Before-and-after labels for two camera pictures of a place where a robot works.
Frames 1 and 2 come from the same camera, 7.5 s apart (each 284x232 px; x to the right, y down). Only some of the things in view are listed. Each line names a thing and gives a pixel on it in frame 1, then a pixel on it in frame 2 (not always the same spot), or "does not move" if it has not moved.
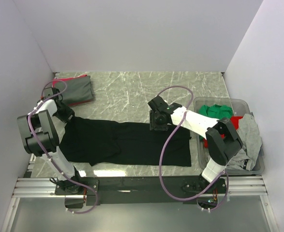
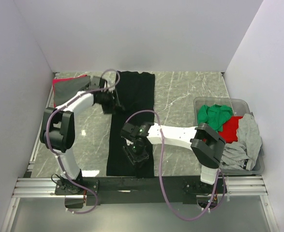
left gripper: (68, 112) to (109, 109)
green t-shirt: (216, 111) does not move
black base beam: (142, 190) does not move
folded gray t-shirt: (74, 90) does not move
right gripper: (153, 124) to (133, 157)
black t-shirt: (88, 140) to (136, 92)
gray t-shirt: (249, 134) does not move
